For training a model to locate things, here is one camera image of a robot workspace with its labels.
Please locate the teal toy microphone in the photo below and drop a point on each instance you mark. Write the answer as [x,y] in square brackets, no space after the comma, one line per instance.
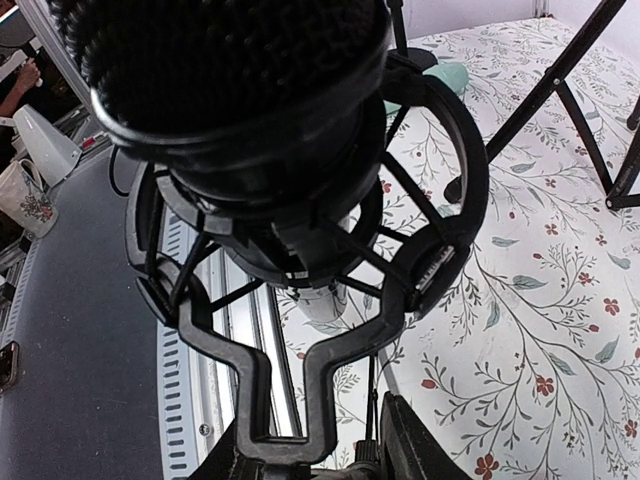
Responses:
[453,74]

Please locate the floral white mug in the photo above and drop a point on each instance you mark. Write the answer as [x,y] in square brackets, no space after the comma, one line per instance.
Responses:
[24,200]

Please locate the white translucent container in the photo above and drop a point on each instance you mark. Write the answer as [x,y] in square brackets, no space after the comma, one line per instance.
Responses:
[54,154]

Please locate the black tripod shock-mount stand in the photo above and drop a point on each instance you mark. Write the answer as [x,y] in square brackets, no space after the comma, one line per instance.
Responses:
[411,254]

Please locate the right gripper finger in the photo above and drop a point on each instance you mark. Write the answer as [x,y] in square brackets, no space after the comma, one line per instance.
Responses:
[486,433]

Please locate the black round-base mic stand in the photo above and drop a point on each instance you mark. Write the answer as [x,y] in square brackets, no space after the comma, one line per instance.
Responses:
[415,59]

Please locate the black microphone orange end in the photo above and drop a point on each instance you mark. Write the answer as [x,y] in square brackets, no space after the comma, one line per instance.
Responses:
[254,121]

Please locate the black smartphone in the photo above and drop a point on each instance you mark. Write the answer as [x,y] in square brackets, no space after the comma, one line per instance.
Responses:
[9,356]

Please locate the aluminium front rail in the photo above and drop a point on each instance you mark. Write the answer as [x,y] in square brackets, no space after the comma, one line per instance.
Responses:
[238,370]

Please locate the black tripod music stand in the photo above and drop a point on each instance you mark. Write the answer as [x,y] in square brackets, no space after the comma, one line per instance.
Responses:
[618,196]

